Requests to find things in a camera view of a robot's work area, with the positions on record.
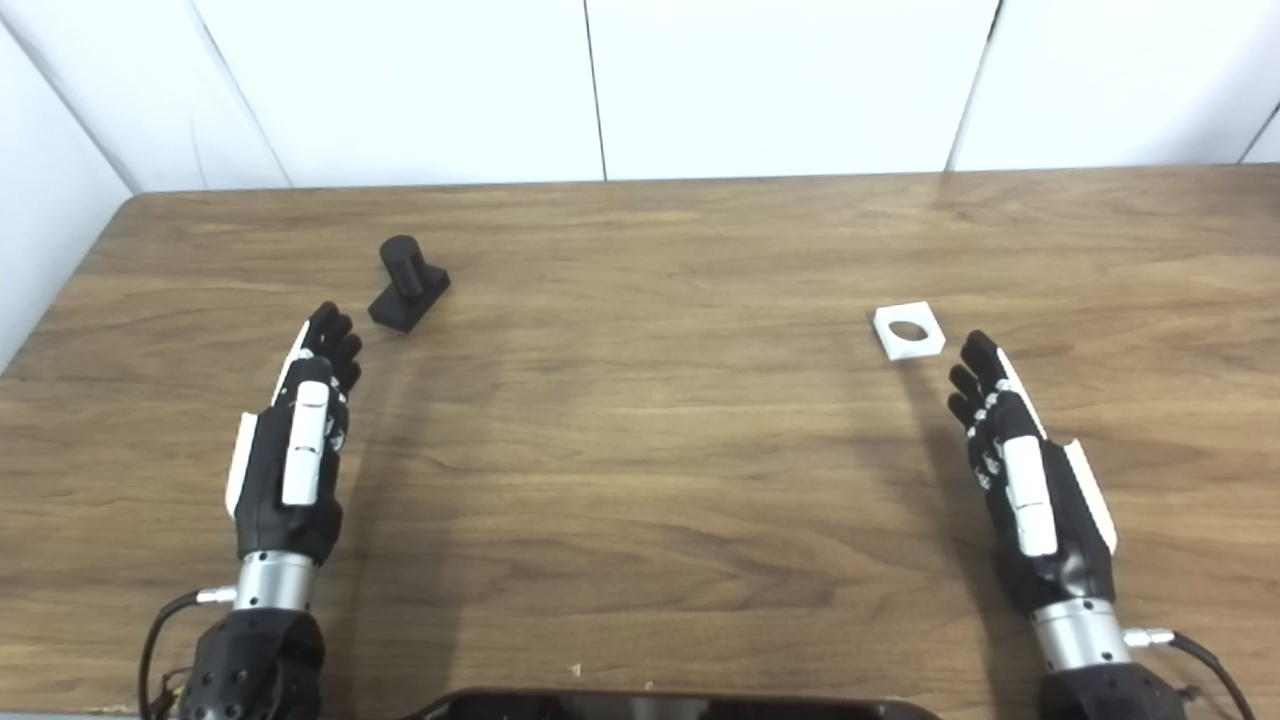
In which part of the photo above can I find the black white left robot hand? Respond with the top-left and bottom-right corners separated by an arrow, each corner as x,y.
225,302 -> 363,566

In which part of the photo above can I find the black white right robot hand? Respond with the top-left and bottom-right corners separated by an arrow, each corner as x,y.
947,331 -> 1119,613

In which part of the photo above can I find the black peg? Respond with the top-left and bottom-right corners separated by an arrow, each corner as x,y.
368,235 -> 451,333

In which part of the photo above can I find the white square piece with hole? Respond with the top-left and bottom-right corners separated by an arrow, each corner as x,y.
873,301 -> 946,361

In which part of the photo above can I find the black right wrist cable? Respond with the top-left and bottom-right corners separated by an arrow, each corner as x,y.
1122,627 -> 1256,720

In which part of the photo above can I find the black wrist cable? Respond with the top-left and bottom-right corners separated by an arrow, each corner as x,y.
1122,627 -> 1256,720
138,588 -> 239,720

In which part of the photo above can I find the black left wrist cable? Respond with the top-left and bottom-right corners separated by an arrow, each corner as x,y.
138,588 -> 239,720

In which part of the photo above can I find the thin left arm wire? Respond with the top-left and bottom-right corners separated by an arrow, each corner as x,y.
150,665 -> 196,719

